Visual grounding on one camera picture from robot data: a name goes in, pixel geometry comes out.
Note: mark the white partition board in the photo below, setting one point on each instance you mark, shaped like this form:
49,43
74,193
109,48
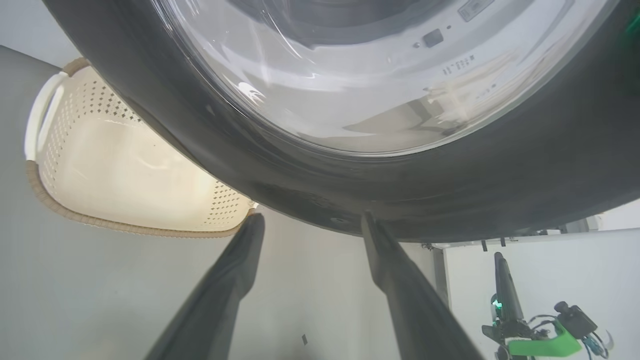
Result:
575,275

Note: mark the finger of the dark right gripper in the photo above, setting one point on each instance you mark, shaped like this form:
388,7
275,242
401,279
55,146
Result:
506,290

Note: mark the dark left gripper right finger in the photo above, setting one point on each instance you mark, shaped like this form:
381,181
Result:
420,315

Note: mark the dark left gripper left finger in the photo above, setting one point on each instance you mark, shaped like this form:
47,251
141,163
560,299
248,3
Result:
215,300

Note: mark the white front-load washing machine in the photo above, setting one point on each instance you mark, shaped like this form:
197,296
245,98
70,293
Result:
350,75

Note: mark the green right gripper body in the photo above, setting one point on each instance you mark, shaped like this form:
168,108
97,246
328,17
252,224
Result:
545,345

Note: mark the black round glass washer door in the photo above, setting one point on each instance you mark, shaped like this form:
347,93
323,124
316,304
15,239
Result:
500,190

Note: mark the grey warning label sticker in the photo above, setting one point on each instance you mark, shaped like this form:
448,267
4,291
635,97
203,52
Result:
475,9

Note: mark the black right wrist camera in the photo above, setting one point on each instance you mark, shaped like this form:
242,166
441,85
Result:
577,321

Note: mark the cream perforated laundry basket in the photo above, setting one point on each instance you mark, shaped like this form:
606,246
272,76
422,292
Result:
115,175

